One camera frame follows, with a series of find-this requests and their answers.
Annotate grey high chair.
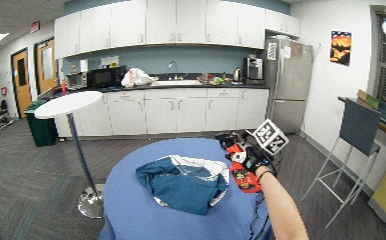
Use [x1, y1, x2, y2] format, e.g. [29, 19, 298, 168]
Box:
[300, 97, 383, 230]

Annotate white cabinets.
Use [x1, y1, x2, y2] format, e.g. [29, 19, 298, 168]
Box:
[53, 0, 302, 60]
[51, 87, 271, 138]

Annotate red and black toy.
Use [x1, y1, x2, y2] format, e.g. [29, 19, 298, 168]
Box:
[224, 143, 263, 194]

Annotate black coffee machine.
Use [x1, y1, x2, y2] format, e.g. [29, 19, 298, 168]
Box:
[240, 56, 264, 85]

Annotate wooden door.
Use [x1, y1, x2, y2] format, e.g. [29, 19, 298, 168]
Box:
[9, 47, 33, 120]
[33, 36, 61, 96]

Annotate blue tablecloth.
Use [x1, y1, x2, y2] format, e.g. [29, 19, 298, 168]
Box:
[97, 137, 275, 240]

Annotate silver toaster oven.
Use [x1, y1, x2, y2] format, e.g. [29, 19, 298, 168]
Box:
[65, 71, 89, 91]

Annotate white sink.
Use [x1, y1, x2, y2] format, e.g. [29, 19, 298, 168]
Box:
[150, 79, 203, 87]

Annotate orange wall poster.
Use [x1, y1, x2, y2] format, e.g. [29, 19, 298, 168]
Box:
[328, 30, 354, 67]

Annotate white marker cube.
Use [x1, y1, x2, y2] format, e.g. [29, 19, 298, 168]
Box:
[251, 118, 290, 156]

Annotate green trash bin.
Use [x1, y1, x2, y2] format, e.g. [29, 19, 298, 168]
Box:
[22, 99, 59, 148]

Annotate black microwave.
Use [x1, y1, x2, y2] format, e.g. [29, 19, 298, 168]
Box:
[86, 65, 127, 89]

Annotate steel refrigerator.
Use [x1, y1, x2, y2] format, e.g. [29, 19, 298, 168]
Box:
[263, 37, 315, 135]

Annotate teal and white cloth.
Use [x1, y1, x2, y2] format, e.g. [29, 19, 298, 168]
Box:
[134, 154, 231, 216]

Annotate white round high table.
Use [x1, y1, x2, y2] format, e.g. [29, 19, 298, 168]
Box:
[33, 90, 106, 220]

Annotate cardboard box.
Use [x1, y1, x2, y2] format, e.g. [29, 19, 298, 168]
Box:
[355, 88, 381, 111]

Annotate white plastic bag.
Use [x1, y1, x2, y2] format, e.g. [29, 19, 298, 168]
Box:
[119, 67, 159, 89]

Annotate sink faucet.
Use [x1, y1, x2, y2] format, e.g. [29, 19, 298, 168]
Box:
[166, 60, 179, 81]

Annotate pile of fruit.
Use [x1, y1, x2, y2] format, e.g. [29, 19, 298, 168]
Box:
[195, 74, 232, 86]

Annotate white lower cabinets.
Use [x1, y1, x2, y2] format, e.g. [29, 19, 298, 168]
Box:
[51, 87, 271, 138]

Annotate white upper cabinets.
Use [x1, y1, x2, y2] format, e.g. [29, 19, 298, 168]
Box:
[53, 0, 302, 60]

